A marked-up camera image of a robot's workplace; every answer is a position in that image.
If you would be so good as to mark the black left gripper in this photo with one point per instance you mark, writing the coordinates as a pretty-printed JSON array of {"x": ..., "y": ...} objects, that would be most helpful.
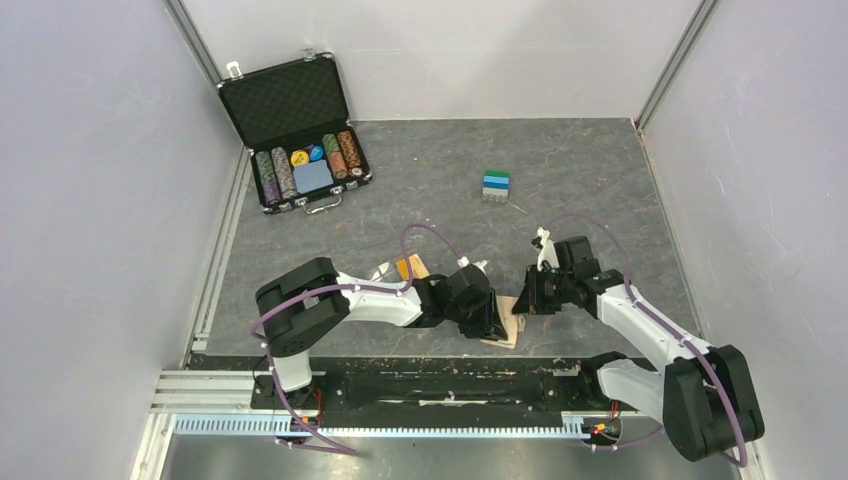
[{"x": 490, "y": 325}]

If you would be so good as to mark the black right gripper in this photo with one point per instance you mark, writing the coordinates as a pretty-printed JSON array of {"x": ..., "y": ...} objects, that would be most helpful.
[{"x": 530, "y": 300}]

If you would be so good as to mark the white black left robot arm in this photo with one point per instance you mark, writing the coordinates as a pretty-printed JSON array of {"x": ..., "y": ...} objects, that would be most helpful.
[{"x": 302, "y": 306}]

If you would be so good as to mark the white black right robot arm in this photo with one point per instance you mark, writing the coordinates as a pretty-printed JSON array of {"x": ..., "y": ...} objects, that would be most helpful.
[{"x": 702, "y": 395}]

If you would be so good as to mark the clear acrylic card tray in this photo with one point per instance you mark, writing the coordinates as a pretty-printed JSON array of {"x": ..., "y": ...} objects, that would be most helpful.
[{"x": 396, "y": 270}]

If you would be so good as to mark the blue green block stack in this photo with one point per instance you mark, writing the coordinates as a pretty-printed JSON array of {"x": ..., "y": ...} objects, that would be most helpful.
[{"x": 496, "y": 186}]

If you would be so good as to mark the black poker chip case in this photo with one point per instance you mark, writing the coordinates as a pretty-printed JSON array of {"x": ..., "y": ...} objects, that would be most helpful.
[{"x": 295, "y": 123}]

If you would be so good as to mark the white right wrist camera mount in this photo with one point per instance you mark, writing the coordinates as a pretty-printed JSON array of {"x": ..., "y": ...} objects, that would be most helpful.
[{"x": 547, "y": 258}]

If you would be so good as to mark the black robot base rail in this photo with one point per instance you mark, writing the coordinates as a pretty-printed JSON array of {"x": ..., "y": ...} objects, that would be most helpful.
[{"x": 447, "y": 392}]

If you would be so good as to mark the white toothed cable rail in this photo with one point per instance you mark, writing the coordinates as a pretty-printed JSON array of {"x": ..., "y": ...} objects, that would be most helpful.
[{"x": 280, "y": 425}]

